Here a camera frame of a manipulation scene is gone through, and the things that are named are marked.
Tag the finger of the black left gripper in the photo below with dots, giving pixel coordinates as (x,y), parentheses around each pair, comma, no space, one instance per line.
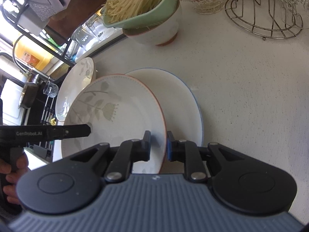
(69,131)

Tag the brown wooden cutting board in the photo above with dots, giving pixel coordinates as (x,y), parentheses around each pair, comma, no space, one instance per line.
(62,25)

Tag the person's left hand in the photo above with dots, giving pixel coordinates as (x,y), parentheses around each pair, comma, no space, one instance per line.
(13,177)

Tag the large rose pattern plate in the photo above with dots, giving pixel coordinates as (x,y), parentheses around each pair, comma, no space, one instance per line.
(179,105)

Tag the dark cooking pot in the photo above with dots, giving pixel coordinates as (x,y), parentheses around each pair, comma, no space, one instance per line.
(28,95)

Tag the yellow oil jug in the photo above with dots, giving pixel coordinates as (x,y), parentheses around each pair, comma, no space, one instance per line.
(45,58)

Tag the white leaf pattern plate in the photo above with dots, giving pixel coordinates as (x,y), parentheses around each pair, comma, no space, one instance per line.
(117,108)

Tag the green colander with noodles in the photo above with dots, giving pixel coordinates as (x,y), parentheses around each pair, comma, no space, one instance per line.
(128,14)

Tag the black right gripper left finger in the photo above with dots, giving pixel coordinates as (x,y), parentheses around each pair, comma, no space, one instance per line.
(122,158)

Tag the upturned drinking glass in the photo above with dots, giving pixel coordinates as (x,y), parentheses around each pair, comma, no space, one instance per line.
(90,33)

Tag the black right gripper right finger with blue pad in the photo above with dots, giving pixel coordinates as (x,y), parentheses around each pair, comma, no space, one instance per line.
(192,157)

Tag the black dish rack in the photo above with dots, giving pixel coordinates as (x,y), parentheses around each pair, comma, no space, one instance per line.
(32,17)

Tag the wire glass rack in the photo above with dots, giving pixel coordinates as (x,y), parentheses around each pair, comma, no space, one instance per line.
(262,18)

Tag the white bowl orange base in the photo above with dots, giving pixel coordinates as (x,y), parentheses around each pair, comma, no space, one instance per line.
(159,35)

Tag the white cutting board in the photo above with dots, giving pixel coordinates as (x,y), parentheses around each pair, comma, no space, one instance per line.
(12,113)

